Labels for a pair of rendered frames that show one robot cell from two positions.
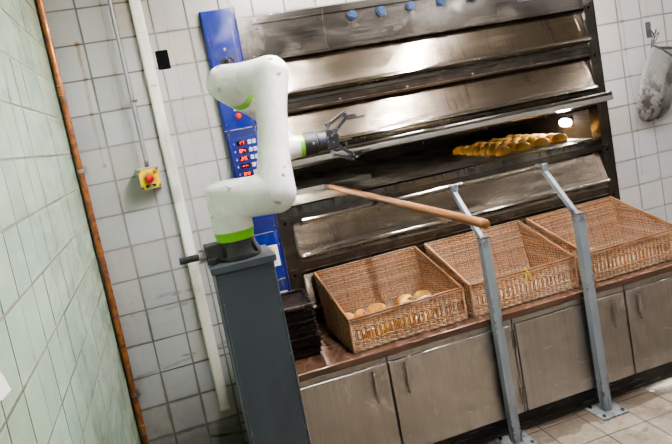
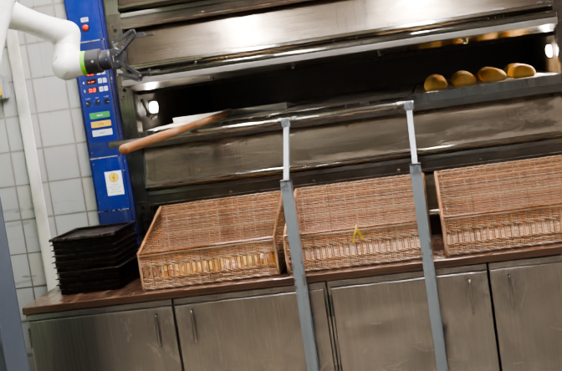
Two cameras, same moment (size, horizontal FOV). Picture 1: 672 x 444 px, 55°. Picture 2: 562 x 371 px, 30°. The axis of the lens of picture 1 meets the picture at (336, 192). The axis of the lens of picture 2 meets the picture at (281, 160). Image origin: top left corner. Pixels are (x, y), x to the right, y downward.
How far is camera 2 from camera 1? 2.30 m
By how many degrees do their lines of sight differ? 24
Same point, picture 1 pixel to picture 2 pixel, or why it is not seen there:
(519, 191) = (431, 136)
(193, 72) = not seen: outside the picture
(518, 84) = not seen: outside the picture
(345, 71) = not seen: outside the picture
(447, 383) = (242, 342)
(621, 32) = not seen: outside the picture
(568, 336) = (404, 314)
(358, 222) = (218, 155)
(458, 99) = (351, 16)
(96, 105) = not seen: outside the picture
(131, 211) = not seen: outside the picture
